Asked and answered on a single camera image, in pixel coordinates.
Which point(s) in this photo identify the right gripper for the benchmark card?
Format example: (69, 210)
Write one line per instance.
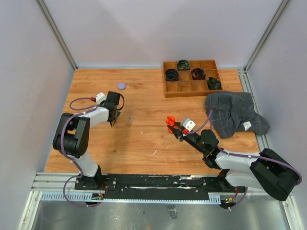
(178, 135)

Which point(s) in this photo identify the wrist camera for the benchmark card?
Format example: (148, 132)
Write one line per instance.
(100, 97)
(188, 124)

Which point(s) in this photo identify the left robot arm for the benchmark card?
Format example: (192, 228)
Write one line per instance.
(72, 135)

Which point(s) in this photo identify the grey checked cloth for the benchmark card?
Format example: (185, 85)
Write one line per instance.
(234, 112)

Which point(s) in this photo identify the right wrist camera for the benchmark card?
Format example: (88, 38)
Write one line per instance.
(188, 124)

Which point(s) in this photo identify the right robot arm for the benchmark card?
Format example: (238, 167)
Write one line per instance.
(265, 170)

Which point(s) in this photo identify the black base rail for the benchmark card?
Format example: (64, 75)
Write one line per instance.
(154, 187)

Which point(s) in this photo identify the lilac earbud case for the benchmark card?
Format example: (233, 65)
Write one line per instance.
(121, 86)

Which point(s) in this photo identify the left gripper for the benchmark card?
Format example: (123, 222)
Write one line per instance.
(118, 112)

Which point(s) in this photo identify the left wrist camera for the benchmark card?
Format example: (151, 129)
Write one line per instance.
(100, 97)

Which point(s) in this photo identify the wooden compartment tray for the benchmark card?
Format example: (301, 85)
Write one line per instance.
(187, 78)

